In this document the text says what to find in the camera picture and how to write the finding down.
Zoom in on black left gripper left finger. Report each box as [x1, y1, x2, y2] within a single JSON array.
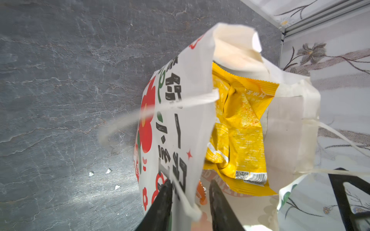
[[136, 180, 172, 231]]

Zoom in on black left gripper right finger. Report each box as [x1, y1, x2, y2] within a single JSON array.
[[209, 180, 245, 231]]

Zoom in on yellow snack packet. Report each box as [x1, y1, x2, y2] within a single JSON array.
[[203, 63, 279, 196]]

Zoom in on white paper bag red flower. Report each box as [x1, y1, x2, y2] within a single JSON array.
[[98, 22, 370, 231]]

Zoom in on orange snack packet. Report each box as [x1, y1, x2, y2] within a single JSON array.
[[196, 181, 208, 206]]

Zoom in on right corner aluminium post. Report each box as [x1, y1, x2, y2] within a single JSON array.
[[239, 0, 370, 68]]

